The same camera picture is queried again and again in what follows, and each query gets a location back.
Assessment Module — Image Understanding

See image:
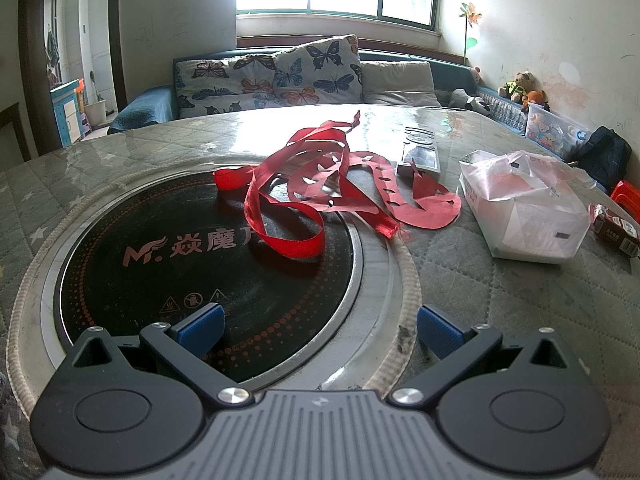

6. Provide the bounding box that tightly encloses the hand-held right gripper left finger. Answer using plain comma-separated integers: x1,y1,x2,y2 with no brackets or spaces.
66,303,256,407

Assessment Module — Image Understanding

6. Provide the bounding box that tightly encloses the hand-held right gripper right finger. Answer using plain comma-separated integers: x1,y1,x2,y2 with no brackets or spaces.
387,305,584,407

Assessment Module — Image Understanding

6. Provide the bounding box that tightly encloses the round black induction cooktop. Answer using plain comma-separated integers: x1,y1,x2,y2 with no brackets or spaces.
7,164,422,412

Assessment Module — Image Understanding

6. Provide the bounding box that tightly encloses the red satin ribbon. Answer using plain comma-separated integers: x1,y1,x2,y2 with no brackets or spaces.
214,110,402,261

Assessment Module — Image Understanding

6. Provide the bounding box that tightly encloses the white plastic bag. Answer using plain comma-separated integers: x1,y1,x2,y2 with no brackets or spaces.
459,150,592,264

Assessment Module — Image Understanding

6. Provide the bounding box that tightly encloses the grey remote control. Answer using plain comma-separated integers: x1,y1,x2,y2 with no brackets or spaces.
396,126,442,179

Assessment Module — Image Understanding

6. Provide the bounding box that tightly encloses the dark red carton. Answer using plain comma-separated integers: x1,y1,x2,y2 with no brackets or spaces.
590,204,640,259

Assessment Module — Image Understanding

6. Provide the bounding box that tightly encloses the blue sofa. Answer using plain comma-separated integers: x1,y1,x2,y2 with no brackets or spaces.
107,47,532,136

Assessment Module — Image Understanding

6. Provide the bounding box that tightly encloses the panda plush toy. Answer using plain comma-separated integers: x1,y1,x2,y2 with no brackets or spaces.
447,88,494,116

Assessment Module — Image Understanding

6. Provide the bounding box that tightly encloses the clear storage box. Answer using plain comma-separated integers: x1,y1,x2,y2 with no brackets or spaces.
525,104,594,162

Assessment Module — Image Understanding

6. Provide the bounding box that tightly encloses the red plastic stool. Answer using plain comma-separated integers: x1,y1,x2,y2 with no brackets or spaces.
610,180,640,207

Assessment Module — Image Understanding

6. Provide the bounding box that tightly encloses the white bucket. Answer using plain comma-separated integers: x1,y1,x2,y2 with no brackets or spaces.
84,100,107,129

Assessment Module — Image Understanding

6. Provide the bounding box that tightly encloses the dark backpack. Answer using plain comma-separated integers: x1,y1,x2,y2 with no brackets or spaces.
575,126,632,192

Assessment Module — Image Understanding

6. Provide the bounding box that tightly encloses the butterfly print cushion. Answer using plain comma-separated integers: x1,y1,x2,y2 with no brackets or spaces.
274,35,364,109
175,55,282,119

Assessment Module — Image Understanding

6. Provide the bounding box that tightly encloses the orange plush toy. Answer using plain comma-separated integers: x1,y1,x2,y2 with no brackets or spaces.
522,90,551,114

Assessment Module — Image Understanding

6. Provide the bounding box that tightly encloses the white pillow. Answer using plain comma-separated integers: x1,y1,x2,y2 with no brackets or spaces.
360,60,444,108

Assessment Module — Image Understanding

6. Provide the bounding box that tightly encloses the blue white cabinet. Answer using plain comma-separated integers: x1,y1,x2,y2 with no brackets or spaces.
50,79,86,149

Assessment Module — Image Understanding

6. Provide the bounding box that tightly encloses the brown bear plush toy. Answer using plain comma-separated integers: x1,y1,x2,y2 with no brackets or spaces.
497,71,534,102

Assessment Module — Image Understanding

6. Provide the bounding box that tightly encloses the colourful pinwheel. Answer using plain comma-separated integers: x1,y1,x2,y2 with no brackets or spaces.
459,2,484,67

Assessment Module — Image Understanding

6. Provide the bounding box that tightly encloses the dark wooden door frame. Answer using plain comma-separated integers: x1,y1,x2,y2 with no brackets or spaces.
17,0,127,157

